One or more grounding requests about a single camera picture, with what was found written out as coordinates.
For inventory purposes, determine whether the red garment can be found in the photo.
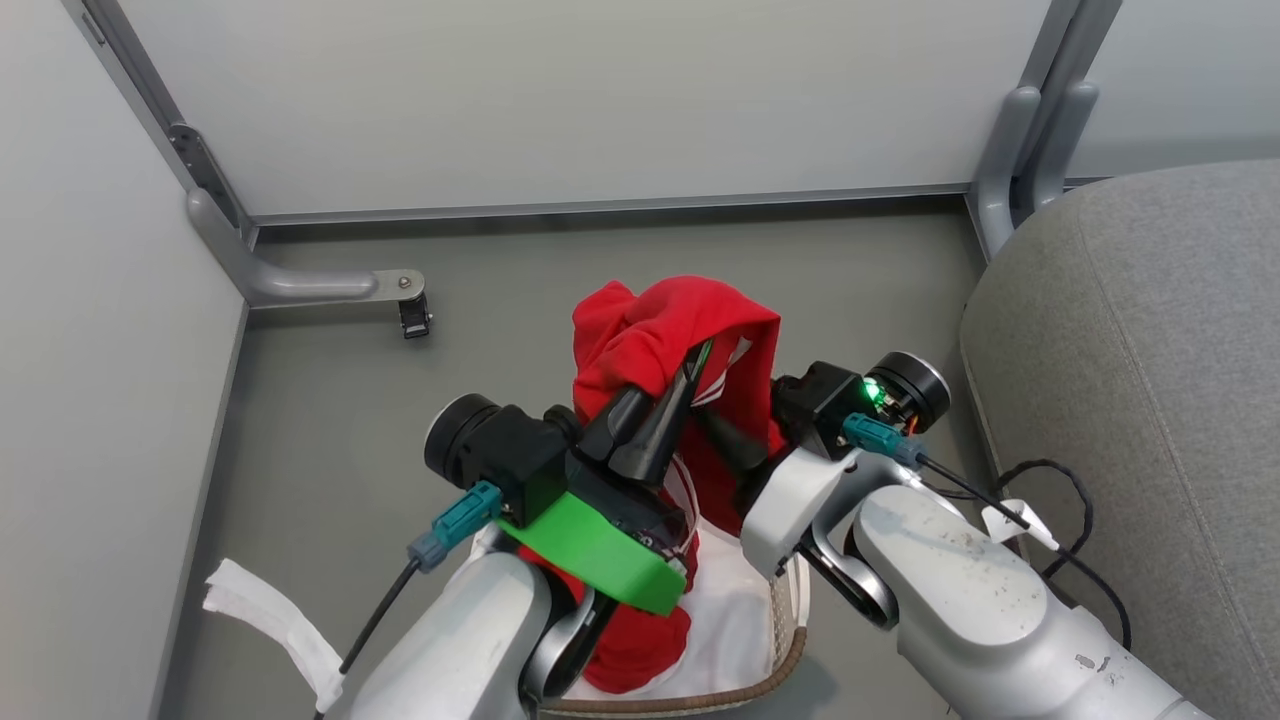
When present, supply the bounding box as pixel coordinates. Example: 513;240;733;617
517;275;788;695

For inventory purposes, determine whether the grey double partition post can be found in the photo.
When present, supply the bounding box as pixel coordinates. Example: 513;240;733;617
966;0;1125;263

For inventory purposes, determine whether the grey partition foot with caster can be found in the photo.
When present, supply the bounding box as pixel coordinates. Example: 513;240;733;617
185;188;427;309

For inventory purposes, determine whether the grey fabric sofa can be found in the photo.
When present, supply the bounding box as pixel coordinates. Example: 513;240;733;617
959;160;1280;720

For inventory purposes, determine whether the white fabric strip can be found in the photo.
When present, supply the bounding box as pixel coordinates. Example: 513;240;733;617
202;558;348;713

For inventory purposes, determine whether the woven laundry basket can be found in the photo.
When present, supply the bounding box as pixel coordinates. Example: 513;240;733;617
538;545;813;719

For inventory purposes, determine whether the black cable teal plug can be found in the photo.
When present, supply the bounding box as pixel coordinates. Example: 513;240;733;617
313;481;504;719
842;412;1133;653

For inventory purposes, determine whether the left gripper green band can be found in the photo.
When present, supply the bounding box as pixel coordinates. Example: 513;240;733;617
496;338;715;617

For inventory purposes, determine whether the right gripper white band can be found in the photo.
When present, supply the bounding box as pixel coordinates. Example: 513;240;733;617
696;408;865;581

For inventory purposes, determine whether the dark metal hinge bracket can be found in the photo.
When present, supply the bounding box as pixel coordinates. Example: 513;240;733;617
167;123;251;236

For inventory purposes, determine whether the white paper cable tag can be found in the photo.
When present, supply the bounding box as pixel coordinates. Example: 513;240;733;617
981;498;1061;551

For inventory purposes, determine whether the grey partition bottom rail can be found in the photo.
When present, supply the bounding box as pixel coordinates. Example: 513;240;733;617
248;182;973;229

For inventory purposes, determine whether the white garment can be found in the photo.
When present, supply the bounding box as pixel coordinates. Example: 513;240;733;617
560;520;803;701

